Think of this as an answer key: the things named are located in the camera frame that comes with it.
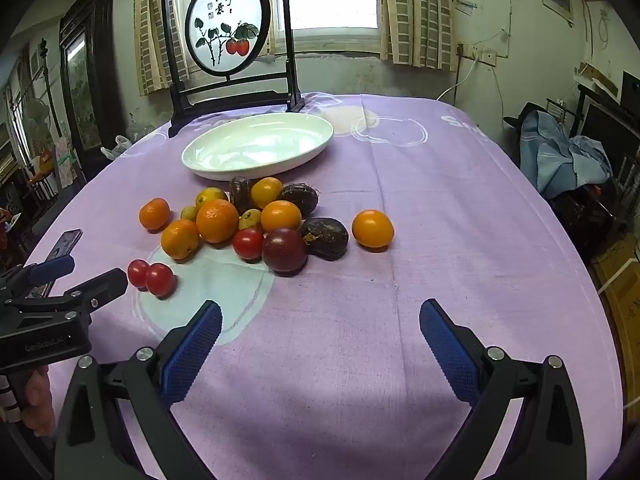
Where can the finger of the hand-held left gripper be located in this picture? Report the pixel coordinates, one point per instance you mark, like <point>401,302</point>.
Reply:
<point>52,266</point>
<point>102,285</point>

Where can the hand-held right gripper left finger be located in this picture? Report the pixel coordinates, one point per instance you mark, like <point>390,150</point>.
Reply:
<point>192,355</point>

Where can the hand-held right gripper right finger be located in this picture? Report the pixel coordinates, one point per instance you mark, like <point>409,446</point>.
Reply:
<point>447,355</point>

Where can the red tomato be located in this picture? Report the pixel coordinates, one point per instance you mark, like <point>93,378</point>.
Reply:
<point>248,243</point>
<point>160,280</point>
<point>137,273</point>

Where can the orange mandarin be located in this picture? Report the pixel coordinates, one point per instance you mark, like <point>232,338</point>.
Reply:
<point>281,216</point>
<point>180,239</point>
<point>372,229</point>
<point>154,214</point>
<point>217,221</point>

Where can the small yellow-green fruit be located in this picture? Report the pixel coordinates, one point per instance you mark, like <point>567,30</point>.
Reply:
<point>250,219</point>
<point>188,213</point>

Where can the yellow orange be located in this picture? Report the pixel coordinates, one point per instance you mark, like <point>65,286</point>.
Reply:
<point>266,192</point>
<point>207,195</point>

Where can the purple plum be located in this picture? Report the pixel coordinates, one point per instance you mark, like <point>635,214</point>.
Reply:
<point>284,250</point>

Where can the dark passion fruit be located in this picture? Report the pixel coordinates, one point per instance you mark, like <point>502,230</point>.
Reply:
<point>300,198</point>
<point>325,237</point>
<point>240,192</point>

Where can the white oval plate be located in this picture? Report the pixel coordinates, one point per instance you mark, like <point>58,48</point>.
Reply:
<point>260,145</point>

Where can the person's left hand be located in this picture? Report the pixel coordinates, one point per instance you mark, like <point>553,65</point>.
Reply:
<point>40,400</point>

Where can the smartphone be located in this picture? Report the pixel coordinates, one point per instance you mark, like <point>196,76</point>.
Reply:
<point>67,242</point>

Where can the white plastic bag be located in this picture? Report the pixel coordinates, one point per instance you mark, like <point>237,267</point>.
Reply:
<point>119,146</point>

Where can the black bag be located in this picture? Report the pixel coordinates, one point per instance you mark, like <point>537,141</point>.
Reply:
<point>585,220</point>

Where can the blue clothes pile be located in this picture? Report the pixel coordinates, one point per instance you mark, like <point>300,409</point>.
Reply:
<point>555,155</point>

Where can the dark wooden cabinet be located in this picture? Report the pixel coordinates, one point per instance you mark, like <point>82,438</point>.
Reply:
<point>100,35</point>

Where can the checked beige curtain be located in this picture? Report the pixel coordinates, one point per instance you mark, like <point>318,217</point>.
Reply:
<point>152,35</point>
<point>415,15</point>

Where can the black monitor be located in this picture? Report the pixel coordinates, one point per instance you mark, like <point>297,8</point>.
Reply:
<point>607,125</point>

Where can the round persimmon painting table screen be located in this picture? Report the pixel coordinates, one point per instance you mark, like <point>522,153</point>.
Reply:
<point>225,25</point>

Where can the black speaker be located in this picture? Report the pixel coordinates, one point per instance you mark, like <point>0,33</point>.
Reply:
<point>631,87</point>

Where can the wall socket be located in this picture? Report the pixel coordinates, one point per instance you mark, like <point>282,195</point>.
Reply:
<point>482,54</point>

